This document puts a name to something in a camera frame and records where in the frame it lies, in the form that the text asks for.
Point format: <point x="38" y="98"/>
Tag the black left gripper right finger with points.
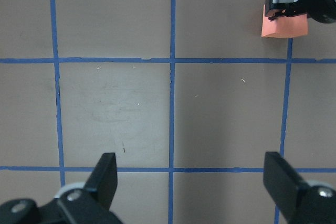
<point x="284" y="185"/>

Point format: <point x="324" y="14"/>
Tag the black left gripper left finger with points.
<point x="103" y="181"/>

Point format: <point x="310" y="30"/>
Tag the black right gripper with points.
<point x="322" y="11"/>

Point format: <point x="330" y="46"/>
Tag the orange foam block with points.
<point x="285" y="27"/>

